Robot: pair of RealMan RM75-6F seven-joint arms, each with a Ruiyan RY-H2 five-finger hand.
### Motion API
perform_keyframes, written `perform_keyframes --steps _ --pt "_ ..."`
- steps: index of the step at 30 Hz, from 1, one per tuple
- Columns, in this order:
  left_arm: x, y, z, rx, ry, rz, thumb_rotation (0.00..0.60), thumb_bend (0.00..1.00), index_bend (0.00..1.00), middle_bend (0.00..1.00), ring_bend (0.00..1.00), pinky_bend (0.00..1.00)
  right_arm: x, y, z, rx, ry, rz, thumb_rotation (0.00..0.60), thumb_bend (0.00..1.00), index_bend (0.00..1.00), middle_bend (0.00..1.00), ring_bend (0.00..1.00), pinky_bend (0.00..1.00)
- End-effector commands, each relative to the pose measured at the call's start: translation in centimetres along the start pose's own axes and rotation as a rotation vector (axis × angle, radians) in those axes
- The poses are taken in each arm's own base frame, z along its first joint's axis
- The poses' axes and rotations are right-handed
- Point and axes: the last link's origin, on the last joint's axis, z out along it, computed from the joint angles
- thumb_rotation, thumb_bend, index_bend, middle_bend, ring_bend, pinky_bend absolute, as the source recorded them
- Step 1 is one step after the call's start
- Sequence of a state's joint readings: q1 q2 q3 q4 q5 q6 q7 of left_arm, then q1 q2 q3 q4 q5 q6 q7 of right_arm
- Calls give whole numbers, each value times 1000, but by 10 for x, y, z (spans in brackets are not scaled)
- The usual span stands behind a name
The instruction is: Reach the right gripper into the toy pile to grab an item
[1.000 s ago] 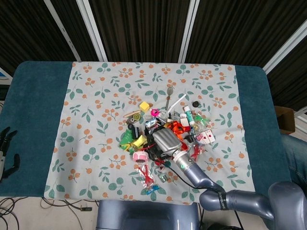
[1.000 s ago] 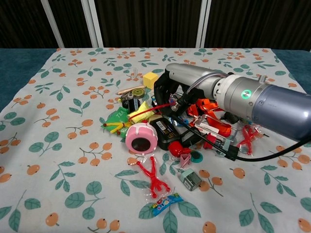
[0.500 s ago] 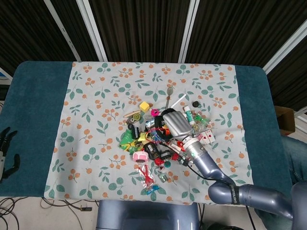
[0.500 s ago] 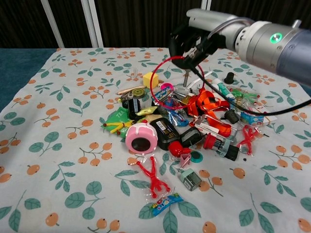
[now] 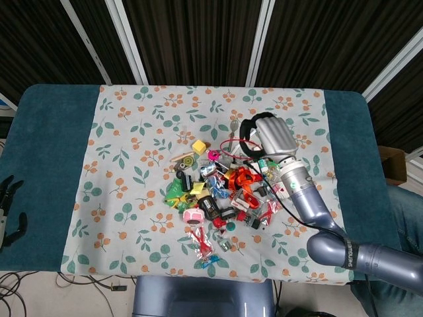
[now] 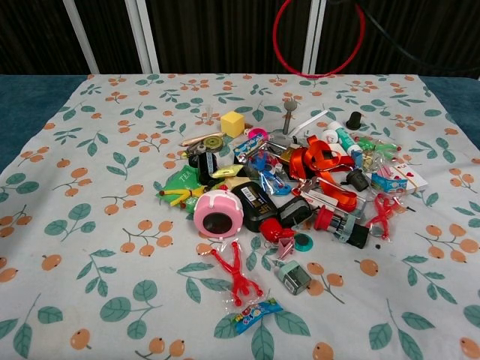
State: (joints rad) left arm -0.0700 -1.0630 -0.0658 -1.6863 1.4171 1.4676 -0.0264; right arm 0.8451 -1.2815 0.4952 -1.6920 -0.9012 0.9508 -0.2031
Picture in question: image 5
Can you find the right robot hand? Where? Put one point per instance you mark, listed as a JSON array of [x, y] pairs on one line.
[[277, 135]]

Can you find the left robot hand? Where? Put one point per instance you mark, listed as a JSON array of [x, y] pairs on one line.
[[13, 191]]

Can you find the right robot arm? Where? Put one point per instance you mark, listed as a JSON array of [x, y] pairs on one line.
[[307, 204]]

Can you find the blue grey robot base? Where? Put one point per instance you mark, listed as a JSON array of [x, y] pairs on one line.
[[201, 297]]

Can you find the green white tube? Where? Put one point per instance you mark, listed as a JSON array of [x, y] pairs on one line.
[[262, 163]]

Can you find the green sticky toy packet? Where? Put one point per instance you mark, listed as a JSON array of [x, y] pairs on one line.
[[271, 168]]

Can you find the teal table cover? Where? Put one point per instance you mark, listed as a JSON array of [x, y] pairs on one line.
[[49, 148]]

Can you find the white playing card box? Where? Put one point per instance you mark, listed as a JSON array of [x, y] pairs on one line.
[[281, 192]]

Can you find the black knob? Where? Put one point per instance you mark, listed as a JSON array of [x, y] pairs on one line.
[[262, 191]]

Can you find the pink round toy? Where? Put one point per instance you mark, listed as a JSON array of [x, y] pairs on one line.
[[213, 154]]

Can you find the red white small box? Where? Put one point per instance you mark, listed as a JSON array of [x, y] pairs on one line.
[[244, 201]]

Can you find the red sticky man toy packet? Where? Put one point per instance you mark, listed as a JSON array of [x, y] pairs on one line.
[[271, 213], [201, 242]]

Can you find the yellow foam cube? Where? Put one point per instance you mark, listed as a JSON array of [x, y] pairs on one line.
[[199, 147]]

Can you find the red emergency stop button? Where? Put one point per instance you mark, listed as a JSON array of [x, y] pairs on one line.
[[248, 220]]

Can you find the black rectangular box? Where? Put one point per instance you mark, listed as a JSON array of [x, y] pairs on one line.
[[228, 213]]

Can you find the green round gear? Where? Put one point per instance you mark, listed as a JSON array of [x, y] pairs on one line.
[[188, 161]]

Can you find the clear plastic cup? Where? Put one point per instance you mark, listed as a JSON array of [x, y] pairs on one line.
[[184, 129]]

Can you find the yellow packet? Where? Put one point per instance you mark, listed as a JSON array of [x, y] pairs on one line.
[[197, 188]]

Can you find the wooden stick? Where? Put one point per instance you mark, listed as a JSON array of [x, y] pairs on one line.
[[181, 156]]

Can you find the black battery pack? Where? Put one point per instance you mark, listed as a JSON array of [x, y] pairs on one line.
[[208, 207]]

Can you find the green round magnet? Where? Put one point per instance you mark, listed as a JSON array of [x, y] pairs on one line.
[[230, 227]]

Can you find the red plastic cap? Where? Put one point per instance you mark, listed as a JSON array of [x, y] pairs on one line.
[[218, 223]]

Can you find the pink binder clip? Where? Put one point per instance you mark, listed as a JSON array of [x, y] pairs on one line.
[[221, 232]]

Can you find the brown cardboard box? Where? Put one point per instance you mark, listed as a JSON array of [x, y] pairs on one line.
[[393, 165]]

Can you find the green tea bag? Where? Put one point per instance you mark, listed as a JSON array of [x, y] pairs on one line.
[[173, 195]]

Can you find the yellow sticky man toy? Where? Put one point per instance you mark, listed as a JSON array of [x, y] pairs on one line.
[[178, 203]]

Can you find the floral print tablecloth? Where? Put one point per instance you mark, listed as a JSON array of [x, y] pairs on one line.
[[132, 148]]

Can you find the blue candy packet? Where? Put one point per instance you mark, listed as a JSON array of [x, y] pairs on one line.
[[209, 261]]

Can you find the small black floor device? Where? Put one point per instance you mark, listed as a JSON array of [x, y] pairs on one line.
[[119, 288]]

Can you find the white frame post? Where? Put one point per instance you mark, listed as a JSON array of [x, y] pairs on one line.
[[393, 62], [127, 39], [86, 39], [261, 39]]

